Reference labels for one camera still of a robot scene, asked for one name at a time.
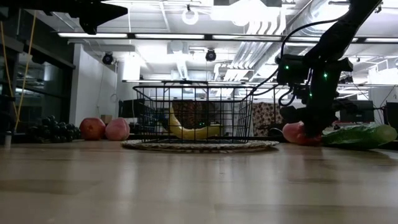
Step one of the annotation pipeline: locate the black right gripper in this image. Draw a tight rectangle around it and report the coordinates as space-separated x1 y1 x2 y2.
279 57 354 138

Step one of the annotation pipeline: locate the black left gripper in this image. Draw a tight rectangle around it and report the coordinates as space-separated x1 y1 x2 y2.
30 0 128 35

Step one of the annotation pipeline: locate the pink peach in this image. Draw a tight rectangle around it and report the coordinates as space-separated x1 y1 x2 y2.
282 121 307 146
104 117 131 141

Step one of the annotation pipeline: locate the green leafy vegetable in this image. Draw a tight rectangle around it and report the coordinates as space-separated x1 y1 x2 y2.
322 123 398 151

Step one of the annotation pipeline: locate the yellow banana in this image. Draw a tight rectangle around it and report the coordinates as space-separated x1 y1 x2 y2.
167 107 223 140

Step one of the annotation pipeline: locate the red apple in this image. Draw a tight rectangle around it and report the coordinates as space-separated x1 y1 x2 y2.
79 117 106 141

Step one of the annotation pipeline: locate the black grape bunch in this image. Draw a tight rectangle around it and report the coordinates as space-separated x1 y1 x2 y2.
26 114 81 144

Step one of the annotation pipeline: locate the patterned fabric panel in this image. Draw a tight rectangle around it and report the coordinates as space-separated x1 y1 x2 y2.
172 101 284 137

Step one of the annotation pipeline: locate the black desk monitor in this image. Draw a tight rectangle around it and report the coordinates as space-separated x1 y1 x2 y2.
340 100 376 123

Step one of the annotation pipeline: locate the round woven placemat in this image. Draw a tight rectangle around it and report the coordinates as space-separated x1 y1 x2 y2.
120 139 280 154

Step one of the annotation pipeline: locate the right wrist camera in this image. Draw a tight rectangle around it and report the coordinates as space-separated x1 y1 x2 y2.
275 54 312 86

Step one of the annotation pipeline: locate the white ring light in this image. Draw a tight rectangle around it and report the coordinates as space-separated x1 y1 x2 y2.
181 7 200 26

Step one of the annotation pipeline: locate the yellow hanging cable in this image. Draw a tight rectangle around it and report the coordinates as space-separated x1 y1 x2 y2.
0 12 37 131

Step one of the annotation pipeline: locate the black wire basket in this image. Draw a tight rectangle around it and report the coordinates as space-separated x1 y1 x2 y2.
132 81 258 144

